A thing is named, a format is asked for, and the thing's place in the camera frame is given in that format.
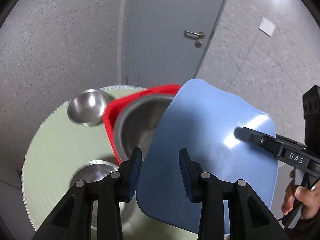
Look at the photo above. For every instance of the white wall switch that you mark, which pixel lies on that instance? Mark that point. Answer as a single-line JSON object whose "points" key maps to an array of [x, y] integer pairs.
{"points": [[267, 27]]}

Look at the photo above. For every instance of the grey door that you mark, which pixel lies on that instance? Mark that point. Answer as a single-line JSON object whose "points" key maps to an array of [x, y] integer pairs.
{"points": [[156, 51]]}

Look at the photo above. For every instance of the person's right hand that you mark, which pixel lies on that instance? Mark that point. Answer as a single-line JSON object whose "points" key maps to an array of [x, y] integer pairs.
{"points": [[309, 198]]}

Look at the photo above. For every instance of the medium steel bowl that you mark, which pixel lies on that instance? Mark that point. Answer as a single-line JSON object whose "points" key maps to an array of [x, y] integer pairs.
{"points": [[88, 107]]}

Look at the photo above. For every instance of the red plastic basin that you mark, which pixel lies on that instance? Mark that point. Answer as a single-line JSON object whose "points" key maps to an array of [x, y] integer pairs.
{"points": [[116, 106]]}

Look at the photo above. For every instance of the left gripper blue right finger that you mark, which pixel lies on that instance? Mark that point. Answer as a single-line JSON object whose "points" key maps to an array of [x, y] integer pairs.
{"points": [[205, 188]]}

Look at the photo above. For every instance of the large steel bowl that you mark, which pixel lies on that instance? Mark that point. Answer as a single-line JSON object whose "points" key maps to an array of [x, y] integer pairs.
{"points": [[136, 124]]}

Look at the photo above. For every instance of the metal door handle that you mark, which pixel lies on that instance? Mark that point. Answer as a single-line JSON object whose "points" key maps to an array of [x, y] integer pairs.
{"points": [[194, 35]]}

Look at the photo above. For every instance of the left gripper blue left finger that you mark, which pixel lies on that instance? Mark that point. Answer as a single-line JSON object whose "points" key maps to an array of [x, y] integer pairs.
{"points": [[117, 187]]}

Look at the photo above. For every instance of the fluted steel bowl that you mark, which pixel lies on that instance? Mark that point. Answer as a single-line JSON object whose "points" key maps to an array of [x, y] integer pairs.
{"points": [[97, 170]]}

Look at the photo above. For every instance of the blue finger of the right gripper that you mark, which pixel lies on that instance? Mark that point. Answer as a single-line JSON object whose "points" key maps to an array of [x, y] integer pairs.
{"points": [[276, 145]]}

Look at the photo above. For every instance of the blue square plastic plate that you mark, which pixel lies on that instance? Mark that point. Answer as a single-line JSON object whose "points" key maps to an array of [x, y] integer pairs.
{"points": [[202, 119]]}

